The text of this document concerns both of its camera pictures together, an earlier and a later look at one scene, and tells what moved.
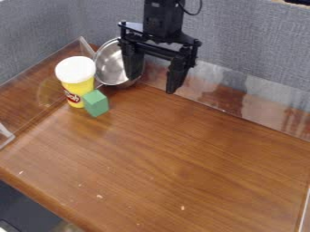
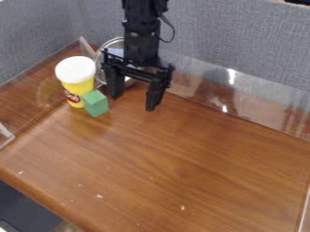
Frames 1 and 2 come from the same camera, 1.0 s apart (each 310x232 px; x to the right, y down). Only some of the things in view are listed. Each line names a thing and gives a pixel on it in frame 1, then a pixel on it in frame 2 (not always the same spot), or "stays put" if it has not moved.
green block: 97,102 stays put
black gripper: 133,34 -> 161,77
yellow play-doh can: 75,72 stays put
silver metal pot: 110,66 stays put
